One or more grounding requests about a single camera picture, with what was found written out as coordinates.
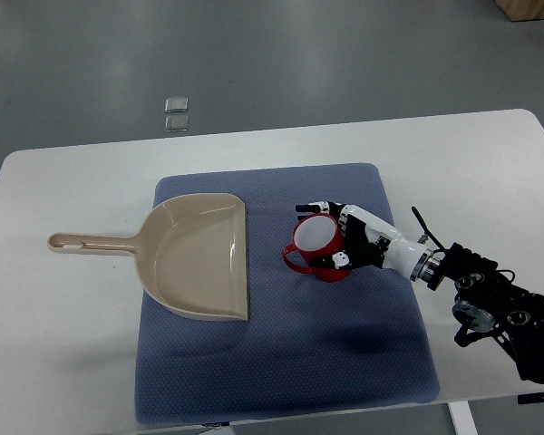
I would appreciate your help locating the beige plastic dustpan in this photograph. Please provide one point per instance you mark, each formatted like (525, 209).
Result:
(191, 255)

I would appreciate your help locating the red cup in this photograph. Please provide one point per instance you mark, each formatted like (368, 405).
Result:
(315, 236)

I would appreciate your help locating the metal floor plate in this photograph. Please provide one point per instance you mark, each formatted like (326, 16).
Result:
(176, 123)
(176, 104)

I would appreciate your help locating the blue grey fabric mat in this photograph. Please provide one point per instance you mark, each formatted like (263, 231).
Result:
(308, 346)

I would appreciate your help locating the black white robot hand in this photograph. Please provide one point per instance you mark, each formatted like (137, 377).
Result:
(371, 241)

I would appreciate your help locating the upper metal floor plate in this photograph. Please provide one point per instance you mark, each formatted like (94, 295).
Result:
(176, 104)

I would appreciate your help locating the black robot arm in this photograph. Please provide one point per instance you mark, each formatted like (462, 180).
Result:
(488, 304)

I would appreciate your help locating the lower metal floor plate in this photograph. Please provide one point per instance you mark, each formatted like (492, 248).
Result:
(176, 123)

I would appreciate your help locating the black table control panel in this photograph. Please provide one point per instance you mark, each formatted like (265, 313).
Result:
(530, 398)

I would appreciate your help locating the white table leg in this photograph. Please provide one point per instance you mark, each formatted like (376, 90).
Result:
(462, 419)

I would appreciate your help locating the wooden box corner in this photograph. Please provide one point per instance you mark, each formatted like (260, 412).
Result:
(522, 10)

